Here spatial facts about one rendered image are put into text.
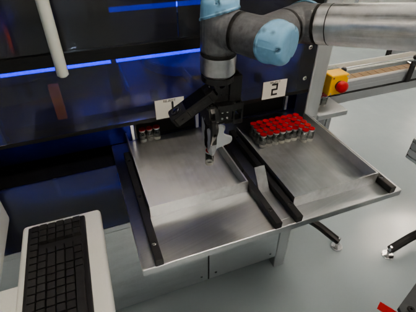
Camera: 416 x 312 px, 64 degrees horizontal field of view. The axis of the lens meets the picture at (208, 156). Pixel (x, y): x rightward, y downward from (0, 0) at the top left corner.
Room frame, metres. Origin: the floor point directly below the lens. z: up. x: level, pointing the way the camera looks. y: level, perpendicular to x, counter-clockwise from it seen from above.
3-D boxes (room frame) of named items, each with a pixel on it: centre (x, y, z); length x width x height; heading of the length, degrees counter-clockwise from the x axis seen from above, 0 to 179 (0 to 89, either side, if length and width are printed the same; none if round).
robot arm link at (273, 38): (0.62, -0.11, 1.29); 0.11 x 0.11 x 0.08; 49
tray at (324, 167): (0.79, -0.27, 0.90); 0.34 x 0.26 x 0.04; 21
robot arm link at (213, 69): (0.67, -0.02, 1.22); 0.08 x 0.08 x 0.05
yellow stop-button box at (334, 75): (1.07, -0.43, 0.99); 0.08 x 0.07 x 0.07; 21
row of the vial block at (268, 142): (0.87, -0.24, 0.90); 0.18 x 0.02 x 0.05; 111
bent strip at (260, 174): (0.61, -0.16, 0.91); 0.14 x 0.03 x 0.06; 21
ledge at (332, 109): (1.12, -0.43, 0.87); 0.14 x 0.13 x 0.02; 21
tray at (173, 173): (0.75, 0.08, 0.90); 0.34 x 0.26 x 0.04; 21
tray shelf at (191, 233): (0.75, -0.11, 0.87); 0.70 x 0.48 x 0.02; 111
